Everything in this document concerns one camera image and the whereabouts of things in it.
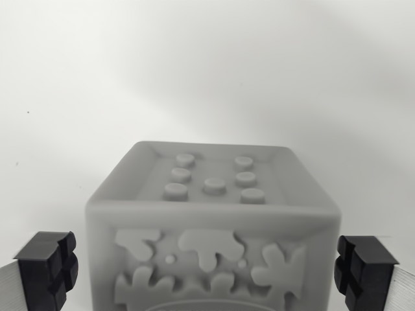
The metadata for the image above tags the black-tipped silver gripper left finger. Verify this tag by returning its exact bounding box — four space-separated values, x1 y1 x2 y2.
0 231 80 311

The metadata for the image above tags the black-tipped silver gripper right finger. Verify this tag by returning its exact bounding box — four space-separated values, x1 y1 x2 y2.
333 235 415 311

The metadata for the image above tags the grey embossed rubber cube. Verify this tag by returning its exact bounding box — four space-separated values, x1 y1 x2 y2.
84 140 344 311

